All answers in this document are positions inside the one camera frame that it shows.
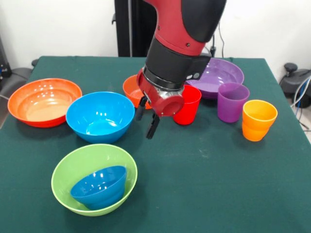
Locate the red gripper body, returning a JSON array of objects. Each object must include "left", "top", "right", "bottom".
[{"left": 136, "top": 68, "right": 185, "bottom": 118}]

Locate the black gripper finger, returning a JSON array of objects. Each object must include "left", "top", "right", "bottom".
[
  {"left": 145, "top": 113, "right": 160, "bottom": 140},
  {"left": 135, "top": 96, "right": 148, "bottom": 121}
]

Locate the small orange bowl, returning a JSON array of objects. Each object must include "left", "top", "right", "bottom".
[{"left": 122, "top": 74, "right": 153, "bottom": 110}]

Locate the large light blue bowl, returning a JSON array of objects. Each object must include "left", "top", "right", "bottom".
[{"left": 65, "top": 91, "right": 136, "bottom": 144}]

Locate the green bowl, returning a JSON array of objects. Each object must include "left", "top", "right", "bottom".
[{"left": 51, "top": 143, "right": 138, "bottom": 217}]

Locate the small dark blue bowl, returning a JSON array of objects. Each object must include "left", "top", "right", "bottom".
[{"left": 70, "top": 166, "right": 127, "bottom": 211}]

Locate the large orange bowl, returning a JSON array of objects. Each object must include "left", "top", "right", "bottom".
[{"left": 7, "top": 78, "right": 83, "bottom": 128}]

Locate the red cup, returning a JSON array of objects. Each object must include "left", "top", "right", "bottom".
[{"left": 173, "top": 84, "right": 202, "bottom": 126}]

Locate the purple cup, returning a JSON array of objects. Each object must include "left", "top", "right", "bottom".
[{"left": 217, "top": 82, "right": 251, "bottom": 124}]

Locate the purple bowl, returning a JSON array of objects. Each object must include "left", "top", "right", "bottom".
[{"left": 184, "top": 57, "right": 244, "bottom": 100}]

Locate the dark green table cloth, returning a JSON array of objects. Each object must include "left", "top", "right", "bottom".
[{"left": 0, "top": 56, "right": 311, "bottom": 233}]

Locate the orange cup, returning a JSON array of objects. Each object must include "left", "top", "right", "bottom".
[{"left": 242, "top": 99, "right": 278, "bottom": 142}]

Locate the grey office chair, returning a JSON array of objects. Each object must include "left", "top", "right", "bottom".
[{"left": 0, "top": 67, "right": 34, "bottom": 102}]

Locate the black chair base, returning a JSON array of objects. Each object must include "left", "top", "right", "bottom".
[{"left": 279, "top": 62, "right": 311, "bottom": 109}]

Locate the black equipment stand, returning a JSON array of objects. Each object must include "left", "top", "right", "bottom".
[{"left": 0, "top": 36, "right": 11, "bottom": 81}]

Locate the black cable with plug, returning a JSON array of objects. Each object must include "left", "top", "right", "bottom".
[{"left": 208, "top": 33, "right": 217, "bottom": 59}]

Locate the thin black cable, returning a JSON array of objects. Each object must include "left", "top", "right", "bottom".
[{"left": 218, "top": 23, "right": 234, "bottom": 61}]

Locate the bundle of floor cables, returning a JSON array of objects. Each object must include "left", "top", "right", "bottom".
[{"left": 290, "top": 77, "right": 311, "bottom": 133}]

